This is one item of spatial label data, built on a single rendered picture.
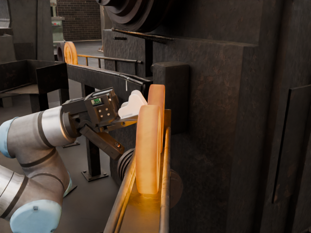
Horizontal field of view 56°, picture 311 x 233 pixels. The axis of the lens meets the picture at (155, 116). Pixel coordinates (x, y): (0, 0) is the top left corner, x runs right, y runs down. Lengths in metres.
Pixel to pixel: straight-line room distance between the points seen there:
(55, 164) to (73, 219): 0.83
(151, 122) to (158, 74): 0.49
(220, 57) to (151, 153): 0.48
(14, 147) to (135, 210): 0.36
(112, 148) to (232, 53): 0.41
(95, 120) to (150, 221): 0.28
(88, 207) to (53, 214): 0.99
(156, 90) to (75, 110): 0.19
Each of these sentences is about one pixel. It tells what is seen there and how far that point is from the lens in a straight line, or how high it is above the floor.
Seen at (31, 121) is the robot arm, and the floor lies 0.72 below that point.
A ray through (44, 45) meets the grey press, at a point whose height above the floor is 0.58.
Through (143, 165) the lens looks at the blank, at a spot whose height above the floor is 0.73.
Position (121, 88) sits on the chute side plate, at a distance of 1.21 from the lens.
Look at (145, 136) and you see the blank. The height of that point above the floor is 0.77.
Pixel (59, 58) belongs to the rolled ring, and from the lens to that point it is 2.24.
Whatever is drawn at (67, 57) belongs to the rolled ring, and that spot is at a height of 0.68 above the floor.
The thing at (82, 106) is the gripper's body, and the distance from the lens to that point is 0.67.
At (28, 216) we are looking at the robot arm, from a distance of 0.64.
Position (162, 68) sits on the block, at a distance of 0.92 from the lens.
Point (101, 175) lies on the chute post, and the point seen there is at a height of 0.01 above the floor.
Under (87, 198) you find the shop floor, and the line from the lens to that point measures 1.69.
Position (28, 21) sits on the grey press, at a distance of 3.95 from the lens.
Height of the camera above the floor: 0.95
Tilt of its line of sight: 19 degrees down
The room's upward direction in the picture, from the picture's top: straight up
